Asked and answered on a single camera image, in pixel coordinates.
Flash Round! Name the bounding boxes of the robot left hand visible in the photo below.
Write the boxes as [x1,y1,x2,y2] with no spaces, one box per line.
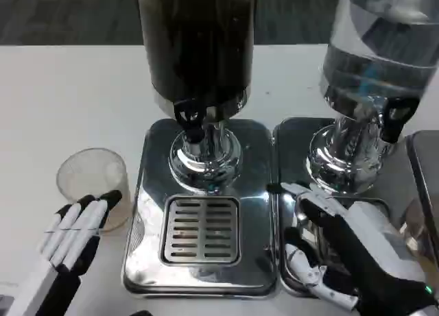
[0,189,123,316]

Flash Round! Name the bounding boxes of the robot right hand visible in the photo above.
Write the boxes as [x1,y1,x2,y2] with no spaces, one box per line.
[266,182,439,316]

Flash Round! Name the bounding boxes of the clear ribbed glass cup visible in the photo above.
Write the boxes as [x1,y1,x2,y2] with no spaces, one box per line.
[56,147,133,232]

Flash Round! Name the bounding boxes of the black dispenser tap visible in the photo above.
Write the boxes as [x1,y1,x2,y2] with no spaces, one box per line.
[172,99,206,152]
[380,98,421,144]

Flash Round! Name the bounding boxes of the steel drip tray base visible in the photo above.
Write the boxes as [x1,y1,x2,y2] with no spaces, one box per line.
[274,116,429,298]
[121,119,279,300]

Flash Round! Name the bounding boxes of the steel tray edge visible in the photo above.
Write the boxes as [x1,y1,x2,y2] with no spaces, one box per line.
[406,130,439,262]

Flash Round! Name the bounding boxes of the steel drip grid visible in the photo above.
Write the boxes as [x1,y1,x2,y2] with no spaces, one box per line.
[161,195,241,265]

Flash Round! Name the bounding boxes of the dark drink dispenser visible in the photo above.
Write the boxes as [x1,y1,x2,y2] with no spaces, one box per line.
[135,0,259,195]

